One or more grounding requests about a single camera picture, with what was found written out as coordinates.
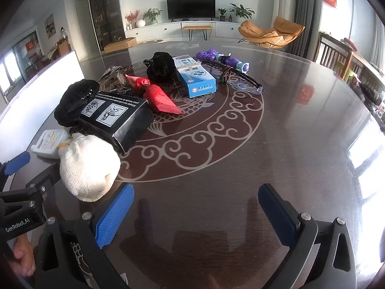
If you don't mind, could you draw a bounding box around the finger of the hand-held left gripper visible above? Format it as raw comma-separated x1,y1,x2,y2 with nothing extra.
0,152,31,184
0,171,59,207

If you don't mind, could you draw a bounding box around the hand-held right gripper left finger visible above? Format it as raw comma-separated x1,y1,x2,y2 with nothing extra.
35,184,135,289

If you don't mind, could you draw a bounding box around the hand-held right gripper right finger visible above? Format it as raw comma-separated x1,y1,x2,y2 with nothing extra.
258,184,357,289

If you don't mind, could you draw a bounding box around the white cloth pouch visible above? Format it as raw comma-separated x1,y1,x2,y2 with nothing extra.
58,132,121,203

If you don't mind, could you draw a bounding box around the white storage box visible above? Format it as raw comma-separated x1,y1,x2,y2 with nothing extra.
0,50,85,124

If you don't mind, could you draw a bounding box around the black box with white pictograms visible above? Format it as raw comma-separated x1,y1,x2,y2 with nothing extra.
79,91,155,155

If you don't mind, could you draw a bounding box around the black fluffy hair claw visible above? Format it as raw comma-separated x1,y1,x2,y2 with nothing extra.
144,52,178,82

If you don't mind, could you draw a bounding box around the dark patterned desktop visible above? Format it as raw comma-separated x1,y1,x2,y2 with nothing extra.
0,39,385,289

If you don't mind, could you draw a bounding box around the person's left hand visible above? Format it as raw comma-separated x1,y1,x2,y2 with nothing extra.
12,235,37,275

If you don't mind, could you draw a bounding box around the white plastic bottle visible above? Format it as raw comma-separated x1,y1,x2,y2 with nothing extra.
31,129,70,158

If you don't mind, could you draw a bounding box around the black fuzzy cloth left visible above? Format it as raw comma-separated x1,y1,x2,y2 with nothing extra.
54,79,101,128

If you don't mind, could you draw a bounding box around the wooden side cabinet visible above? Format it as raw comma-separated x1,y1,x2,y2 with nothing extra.
57,40,71,57

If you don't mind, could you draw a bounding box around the red foil packet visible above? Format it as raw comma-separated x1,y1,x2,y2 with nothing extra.
125,74,185,115

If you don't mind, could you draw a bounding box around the cardboard box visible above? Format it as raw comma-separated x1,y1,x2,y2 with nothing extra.
104,37,137,53

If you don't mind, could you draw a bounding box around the blue and white box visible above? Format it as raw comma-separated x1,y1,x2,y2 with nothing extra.
172,55,217,98

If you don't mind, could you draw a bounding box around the purple toy wand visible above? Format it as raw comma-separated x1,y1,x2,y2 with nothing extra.
195,49,251,73

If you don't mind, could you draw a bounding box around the wooden chair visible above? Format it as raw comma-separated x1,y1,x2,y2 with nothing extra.
314,33,354,77

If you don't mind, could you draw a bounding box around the cluttered wooden side table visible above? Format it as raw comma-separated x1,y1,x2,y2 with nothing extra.
340,36,385,121

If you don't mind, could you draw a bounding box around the dark bookshelf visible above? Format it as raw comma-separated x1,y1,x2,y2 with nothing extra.
87,0,125,55

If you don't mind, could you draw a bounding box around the orange lounge chair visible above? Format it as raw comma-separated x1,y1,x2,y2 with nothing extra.
237,16,305,49

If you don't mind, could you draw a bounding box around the red flower arrangement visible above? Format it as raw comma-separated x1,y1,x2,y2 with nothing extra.
126,10,140,30

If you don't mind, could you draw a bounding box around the white television cabinet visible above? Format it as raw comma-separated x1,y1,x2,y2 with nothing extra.
125,21,250,43

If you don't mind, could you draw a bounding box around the leafy potted plant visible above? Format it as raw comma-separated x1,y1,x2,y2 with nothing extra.
143,7,163,25

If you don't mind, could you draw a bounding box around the wooden bench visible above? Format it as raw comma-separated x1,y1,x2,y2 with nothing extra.
182,26,213,40

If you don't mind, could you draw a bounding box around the large potted plant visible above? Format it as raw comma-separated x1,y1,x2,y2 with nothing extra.
229,4,255,23

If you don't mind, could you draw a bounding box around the black television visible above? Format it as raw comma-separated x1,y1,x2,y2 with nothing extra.
166,0,216,21

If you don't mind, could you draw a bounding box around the wall painting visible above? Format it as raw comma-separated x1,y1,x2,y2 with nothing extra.
45,13,56,39

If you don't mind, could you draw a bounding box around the brown hair tie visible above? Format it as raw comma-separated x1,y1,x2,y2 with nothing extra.
219,66,238,83

